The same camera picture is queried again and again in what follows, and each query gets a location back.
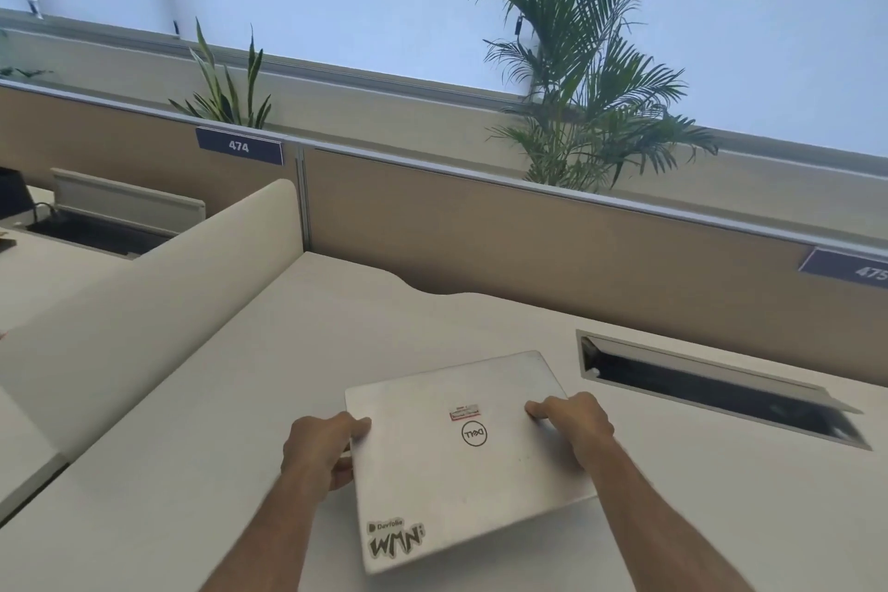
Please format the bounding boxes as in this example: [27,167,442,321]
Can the person's left forearm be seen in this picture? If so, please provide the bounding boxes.
[201,467,348,592]

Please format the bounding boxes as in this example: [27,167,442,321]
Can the green palm plant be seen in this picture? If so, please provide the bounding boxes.
[466,0,720,194]

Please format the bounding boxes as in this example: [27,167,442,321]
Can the white rounded side divider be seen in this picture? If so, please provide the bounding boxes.
[0,179,301,465]

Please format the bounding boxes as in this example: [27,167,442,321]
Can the silver laptop with stickers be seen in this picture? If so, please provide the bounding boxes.
[345,350,601,576]

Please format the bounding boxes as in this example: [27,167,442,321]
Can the person's left hand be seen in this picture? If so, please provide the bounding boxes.
[280,412,373,493]

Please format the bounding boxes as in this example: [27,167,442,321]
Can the green snake plant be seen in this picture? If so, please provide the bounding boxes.
[168,18,273,130]

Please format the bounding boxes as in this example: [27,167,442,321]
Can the desk cable tray with flap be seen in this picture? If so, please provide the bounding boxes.
[575,328,872,452]
[26,167,208,259]

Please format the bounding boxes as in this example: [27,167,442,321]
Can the person's right forearm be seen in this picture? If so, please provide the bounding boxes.
[574,435,756,592]

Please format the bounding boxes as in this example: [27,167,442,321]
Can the blue desk number label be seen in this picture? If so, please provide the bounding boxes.
[798,247,888,284]
[195,126,287,167]

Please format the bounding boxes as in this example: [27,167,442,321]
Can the black object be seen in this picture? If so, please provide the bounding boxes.
[0,167,33,236]

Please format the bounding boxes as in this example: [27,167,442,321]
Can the beige desk partition panel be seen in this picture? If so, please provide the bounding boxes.
[304,146,888,389]
[0,80,306,235]

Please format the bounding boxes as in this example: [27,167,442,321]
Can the person's right hand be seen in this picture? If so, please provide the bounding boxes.
[525,392,616,468]

